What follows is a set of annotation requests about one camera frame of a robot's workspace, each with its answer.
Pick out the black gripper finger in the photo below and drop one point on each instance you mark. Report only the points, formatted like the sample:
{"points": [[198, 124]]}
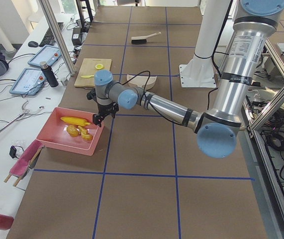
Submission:
{"points": [[99, 118], [112, 113]]}

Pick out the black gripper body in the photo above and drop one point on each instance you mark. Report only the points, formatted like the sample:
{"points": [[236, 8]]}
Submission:
{"points": [[105, 109]]}

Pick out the yellow toy corn cob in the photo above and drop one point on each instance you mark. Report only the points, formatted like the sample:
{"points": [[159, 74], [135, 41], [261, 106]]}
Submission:
{"points": [[75, 121]]}

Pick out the tan toy ginger root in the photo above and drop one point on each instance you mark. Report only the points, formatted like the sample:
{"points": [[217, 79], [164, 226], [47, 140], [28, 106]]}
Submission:
{"points": [[85, 134]]}

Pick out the brown toy potato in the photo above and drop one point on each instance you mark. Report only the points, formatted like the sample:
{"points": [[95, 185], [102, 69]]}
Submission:
{"points": [[72, 131]]}

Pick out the beige plastic dustpan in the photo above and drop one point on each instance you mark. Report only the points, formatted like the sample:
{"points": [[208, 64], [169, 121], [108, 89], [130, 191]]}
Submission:
{"points": [[141, 81]]}

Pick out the beige hand brush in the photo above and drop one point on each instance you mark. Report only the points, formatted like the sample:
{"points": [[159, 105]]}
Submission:
{"points": [[136, 40]]}

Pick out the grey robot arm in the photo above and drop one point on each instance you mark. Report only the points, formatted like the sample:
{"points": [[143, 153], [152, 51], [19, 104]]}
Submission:
{"points": [[217, 127]]}

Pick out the pink plastic bin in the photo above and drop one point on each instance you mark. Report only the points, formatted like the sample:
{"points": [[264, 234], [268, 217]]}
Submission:
{"points": [[54, 134]]}

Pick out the wooden cutting board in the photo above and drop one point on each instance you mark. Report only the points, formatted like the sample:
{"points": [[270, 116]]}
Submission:
{"points": [[88, 68]]}

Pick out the yellow plastic knife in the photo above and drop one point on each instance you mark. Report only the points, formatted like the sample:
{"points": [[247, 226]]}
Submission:
{"points": [[87, 76]]}

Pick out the yellow lemon slice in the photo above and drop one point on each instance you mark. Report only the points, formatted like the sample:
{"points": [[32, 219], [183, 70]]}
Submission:
{"points": [[99, 66]]}

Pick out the black water bottle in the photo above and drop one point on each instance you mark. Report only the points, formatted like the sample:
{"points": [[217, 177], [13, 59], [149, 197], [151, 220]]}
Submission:
{"points": [[49, 74]]}

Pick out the black power adapter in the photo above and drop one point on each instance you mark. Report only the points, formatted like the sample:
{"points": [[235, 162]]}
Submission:
{"points": [[76, 36]]}

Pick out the lower blue teach pendant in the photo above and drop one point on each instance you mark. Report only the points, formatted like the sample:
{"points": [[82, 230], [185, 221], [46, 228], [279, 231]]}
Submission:
{"points": [[29, 82]]}

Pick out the blue teach pendant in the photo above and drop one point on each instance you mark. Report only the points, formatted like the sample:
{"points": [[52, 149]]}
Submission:
{"points": [[48, 53], [29, 82]]}

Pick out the upper blue teach pendant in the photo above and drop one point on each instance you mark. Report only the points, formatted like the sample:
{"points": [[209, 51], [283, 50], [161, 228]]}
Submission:
{"points": [[48, 53]]}

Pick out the black keyboard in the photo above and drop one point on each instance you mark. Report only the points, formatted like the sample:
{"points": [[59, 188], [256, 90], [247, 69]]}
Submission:
{"points": [[48, 38]]}

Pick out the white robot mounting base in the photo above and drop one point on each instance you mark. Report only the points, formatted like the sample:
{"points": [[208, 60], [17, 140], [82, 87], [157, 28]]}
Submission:
{"points": [[199, 70]]}

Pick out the black computer mouse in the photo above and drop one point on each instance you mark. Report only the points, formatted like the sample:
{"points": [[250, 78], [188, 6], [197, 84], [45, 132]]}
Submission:
{"points": [[33, 44]]}

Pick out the aluminium frame post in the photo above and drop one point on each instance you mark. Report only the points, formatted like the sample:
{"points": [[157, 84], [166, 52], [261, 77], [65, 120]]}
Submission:
{"points": [[53, 25]]}

